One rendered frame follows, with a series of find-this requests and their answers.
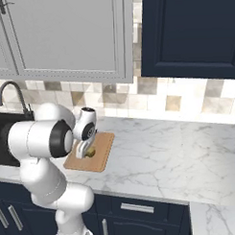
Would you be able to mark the dark curved tap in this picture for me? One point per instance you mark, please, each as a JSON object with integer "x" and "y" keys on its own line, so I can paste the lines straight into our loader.
{"x": 20, "y": 95}

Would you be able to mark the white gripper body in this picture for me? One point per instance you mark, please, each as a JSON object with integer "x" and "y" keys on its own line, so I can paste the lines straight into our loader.
{"x": 82, "y": 149}

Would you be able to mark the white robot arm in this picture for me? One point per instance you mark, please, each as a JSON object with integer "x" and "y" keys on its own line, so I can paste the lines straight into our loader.
{"x": 38, "y": 139}

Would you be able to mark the navy wall cupboard door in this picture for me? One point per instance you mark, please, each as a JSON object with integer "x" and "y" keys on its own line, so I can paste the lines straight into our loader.
{"x": 190, "y": 33}

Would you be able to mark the navy drawer front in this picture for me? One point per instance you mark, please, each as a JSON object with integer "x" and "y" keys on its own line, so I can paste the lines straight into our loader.
{"x": 164, "y": 207}

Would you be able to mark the black sink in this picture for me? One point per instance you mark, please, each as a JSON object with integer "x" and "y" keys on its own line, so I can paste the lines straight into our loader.
{"x": 3, "y": 142}

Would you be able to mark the wide grey cupboard door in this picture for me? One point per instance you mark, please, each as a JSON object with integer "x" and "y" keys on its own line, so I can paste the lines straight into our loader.
{"x": 68, "y": 34}

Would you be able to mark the narrow grey cupboard door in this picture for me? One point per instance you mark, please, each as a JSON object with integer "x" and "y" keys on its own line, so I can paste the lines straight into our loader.
{"x": 0, "y": 43}

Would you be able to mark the yellow-green sponge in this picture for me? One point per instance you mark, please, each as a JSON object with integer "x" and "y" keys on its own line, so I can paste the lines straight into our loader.
{"x": 91, "y": 152}

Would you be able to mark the wooden cutting board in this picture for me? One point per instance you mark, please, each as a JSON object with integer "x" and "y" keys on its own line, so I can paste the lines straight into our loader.
{"x": 101, "y": 155}

